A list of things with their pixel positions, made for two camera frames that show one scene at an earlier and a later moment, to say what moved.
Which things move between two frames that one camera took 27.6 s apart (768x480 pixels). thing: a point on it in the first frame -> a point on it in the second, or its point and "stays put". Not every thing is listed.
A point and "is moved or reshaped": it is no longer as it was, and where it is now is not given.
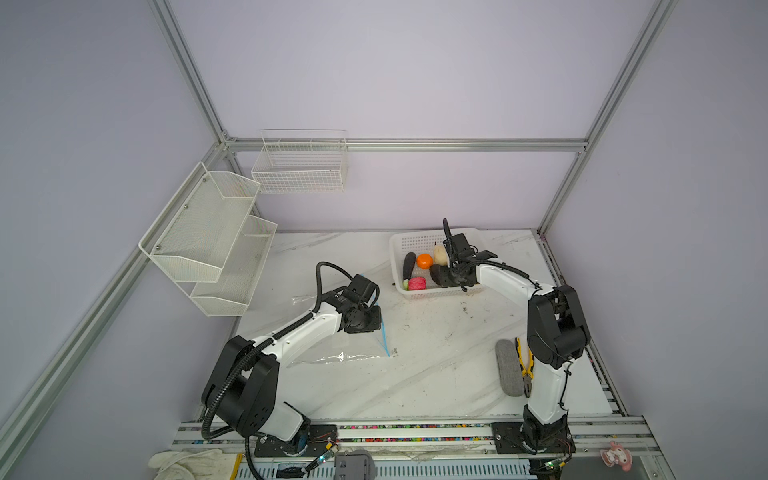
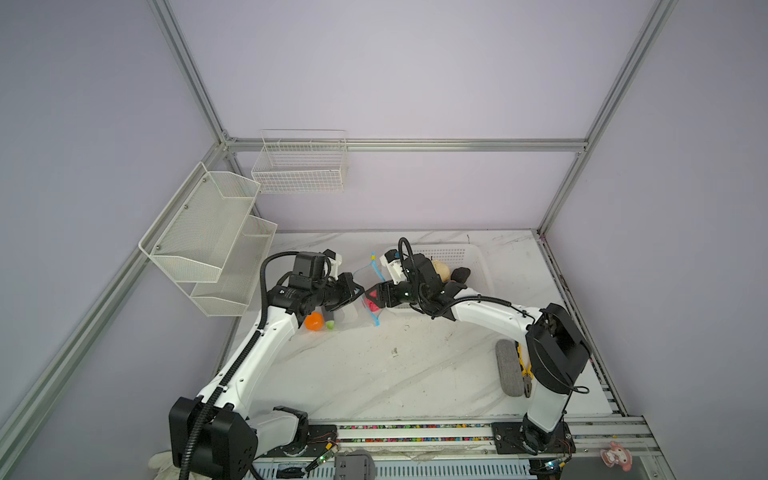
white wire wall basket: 302,160 stays put
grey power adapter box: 354,465 stays put
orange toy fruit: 424,261 is moved or reshaped
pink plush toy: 617,454 stays put
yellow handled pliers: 527,373 stays put
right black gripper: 441,274 -> 381,289
